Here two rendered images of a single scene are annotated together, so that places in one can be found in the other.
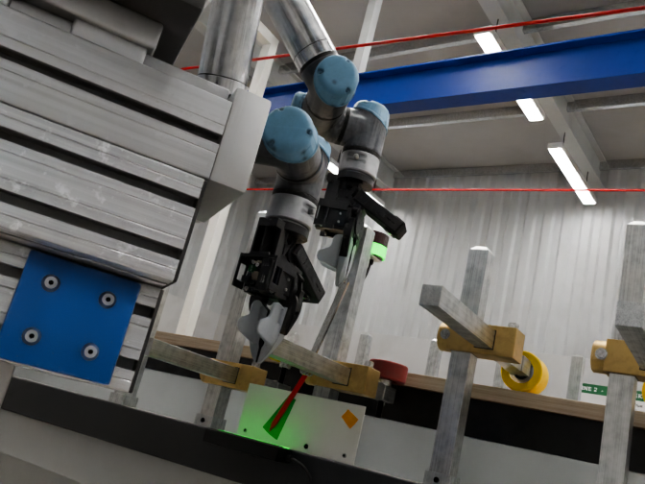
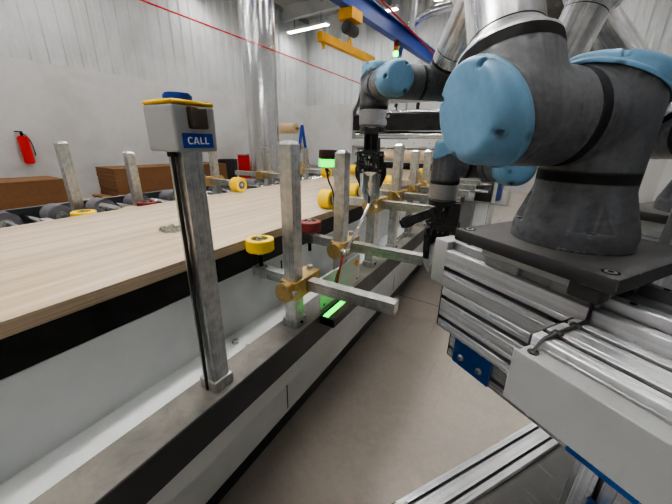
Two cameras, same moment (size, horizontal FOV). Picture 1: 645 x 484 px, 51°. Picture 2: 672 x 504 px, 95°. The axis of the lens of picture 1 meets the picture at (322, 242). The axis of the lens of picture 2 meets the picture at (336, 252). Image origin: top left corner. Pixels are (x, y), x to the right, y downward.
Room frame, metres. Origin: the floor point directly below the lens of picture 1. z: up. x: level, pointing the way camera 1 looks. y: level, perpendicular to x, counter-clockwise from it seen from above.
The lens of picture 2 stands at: (1.37, 0.87, 1.17)
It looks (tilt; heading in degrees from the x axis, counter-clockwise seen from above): 20 degrees down; 265
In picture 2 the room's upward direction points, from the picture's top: 1 degrees clockwise
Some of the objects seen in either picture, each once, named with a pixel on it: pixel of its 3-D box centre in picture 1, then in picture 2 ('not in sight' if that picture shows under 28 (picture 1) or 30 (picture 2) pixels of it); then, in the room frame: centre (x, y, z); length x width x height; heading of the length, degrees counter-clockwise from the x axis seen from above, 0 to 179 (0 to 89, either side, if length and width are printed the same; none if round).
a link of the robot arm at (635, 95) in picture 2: not in sight; (597, 116); (1.00, 0.46, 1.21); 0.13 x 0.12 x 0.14; 8
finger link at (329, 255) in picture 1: (332, 257); (374, 189); (1.19, -0.02, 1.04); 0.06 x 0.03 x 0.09; 75
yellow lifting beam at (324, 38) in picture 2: not in sight; (349, 49); (0.66, -5.13, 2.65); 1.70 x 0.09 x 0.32; 51
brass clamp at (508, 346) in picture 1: (479, 341); (375, 204); (1.12, -0.30, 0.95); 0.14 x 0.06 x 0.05; 55
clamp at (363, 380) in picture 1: (341, 376); (343, 245); (1.27, -0.09, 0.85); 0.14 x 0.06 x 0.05; 55
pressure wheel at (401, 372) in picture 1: (383, 389); (309, 235); (1.37, -0.19, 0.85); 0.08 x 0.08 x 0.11
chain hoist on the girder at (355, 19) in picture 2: not in sight; (350, 28); (0.66, -5.13, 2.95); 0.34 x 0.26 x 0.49; 51
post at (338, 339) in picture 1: (337, 343); (340, 229); (1.28, -0.07, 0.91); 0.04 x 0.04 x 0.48; 55
